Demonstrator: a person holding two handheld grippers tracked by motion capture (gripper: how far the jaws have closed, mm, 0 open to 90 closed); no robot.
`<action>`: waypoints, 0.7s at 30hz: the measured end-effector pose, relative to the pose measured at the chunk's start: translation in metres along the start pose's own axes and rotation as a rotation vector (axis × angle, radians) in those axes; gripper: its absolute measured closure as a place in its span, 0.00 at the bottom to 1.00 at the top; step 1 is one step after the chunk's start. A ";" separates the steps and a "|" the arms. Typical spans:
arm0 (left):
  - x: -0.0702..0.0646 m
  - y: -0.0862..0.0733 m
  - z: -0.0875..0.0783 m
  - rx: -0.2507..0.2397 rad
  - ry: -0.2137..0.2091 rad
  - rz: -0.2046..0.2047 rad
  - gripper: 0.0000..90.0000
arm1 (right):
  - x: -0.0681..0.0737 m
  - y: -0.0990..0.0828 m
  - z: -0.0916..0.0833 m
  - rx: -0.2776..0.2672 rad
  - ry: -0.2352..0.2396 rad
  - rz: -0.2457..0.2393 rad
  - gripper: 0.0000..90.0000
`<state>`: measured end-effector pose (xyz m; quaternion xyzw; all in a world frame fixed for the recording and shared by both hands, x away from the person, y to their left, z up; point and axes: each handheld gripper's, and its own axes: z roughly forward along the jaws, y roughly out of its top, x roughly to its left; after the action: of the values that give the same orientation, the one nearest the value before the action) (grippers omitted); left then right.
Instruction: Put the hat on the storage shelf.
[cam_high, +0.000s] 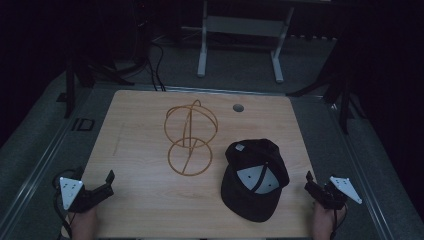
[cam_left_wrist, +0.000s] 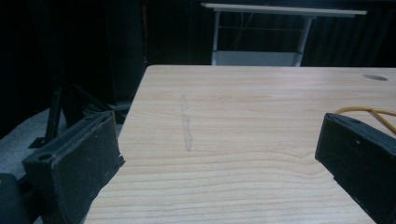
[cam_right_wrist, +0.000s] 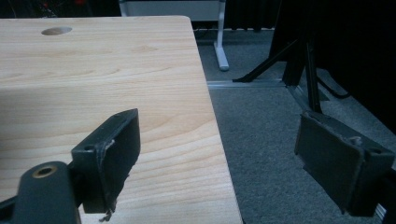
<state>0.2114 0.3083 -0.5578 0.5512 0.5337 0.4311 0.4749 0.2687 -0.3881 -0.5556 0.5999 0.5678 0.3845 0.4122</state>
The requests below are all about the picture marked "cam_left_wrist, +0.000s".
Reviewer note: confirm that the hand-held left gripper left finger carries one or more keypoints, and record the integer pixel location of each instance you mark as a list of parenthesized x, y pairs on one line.
[(77, 161)]

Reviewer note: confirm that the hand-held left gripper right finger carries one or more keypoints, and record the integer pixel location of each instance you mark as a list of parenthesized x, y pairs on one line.
[(361, 155)]

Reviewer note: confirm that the black metal stand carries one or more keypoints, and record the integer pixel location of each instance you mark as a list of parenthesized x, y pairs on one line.
[(67, 115)]

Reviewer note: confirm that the dark curtain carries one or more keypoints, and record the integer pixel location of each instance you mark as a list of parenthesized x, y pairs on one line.
[(342, 40)]

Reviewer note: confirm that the white metal-frame table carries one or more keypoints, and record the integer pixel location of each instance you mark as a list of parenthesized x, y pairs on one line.
[(264, 34)]

